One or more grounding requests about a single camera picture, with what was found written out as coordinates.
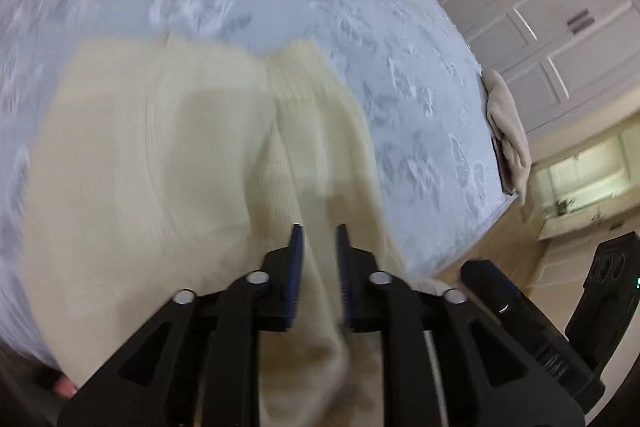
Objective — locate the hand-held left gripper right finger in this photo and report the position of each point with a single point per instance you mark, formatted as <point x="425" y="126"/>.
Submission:
<point x="345" y="279"/>

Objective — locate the cream knit cardigan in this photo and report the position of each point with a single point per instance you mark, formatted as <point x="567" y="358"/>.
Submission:
<point x="175" y="157"/>

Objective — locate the beige towel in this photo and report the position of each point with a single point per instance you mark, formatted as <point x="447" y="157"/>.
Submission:
<point x="507" y="122"/>

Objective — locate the white cabinet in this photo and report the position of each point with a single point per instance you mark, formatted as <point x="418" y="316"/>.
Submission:
<point x="585" y="167"/>

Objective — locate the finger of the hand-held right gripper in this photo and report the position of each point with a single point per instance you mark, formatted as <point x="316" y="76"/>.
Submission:
<point x="520" y="312"/>

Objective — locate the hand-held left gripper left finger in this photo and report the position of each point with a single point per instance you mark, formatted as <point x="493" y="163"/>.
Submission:
<point x="296" y="279"/>

